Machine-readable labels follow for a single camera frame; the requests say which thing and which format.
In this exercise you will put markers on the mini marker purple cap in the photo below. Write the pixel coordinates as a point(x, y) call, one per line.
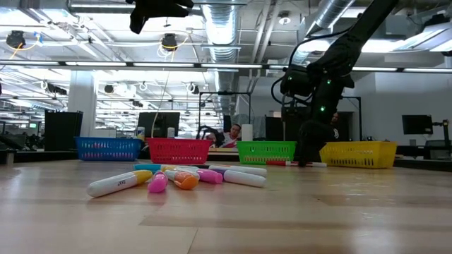
point(245, 178)

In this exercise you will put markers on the green plastic basket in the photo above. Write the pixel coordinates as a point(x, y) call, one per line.
point(266, 151)

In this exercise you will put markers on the mini marker yellow cap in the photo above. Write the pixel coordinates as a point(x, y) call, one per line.
point(113, 185)
point(169, 168)

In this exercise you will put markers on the mini marker orange cap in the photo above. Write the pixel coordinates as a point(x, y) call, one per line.
point(187, 181)

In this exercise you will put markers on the silver spiral air duct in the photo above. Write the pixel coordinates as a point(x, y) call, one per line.
point(332, 14)

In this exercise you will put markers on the ribbed silver air duct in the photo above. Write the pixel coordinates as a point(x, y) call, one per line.
point(220, 21)

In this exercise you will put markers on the black partition panel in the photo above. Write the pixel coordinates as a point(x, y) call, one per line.
point(275, 130)

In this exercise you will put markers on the white column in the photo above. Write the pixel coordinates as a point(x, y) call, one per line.
point(83, 106)

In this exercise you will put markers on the yellow plastic basket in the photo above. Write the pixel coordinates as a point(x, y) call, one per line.
point(358, 154)

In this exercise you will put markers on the small black robot arm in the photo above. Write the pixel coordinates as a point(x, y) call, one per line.
point(212, 132)

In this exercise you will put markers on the black cabinet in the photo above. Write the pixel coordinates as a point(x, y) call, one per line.
point(63, 130)

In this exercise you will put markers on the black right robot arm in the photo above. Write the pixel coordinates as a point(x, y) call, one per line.
point(367, 24)

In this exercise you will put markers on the black monitor on arm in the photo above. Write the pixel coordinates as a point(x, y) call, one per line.
point(417, 124)

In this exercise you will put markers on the mini marker pink cap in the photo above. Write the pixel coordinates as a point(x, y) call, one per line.
point(158, 183)
point(212, 176)

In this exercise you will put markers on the grey rectangular duct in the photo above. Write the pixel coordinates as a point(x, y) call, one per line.
point(402, 24)

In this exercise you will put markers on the white cylinder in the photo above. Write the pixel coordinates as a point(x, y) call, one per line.
point(247, 132)

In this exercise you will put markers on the thin red Expo marker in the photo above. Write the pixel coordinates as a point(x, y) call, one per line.
point(279, 163)

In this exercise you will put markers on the thin marker light blue cap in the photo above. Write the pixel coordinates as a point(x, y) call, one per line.
point(146, 167)

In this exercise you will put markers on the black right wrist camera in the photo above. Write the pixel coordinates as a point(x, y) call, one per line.
point(296, 81)

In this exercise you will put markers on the blue plastic basket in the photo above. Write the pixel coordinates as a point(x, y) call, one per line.
point(107, 150)

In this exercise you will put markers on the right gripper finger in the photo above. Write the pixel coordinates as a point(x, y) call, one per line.
point(312, 141)

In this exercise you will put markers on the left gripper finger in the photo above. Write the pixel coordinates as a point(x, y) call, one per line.
point(169, 7)

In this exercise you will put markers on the black desk monitor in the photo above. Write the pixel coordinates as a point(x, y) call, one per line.
point(166, 123)

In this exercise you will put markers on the red plastic basket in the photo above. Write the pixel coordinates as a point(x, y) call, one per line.
point(178, 151)

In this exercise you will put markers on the person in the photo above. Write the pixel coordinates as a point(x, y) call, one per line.
point(335, 118)
point(234, 132)

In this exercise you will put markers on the white bottle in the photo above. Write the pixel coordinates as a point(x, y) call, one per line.
point(141, 133)
point(171, 132)

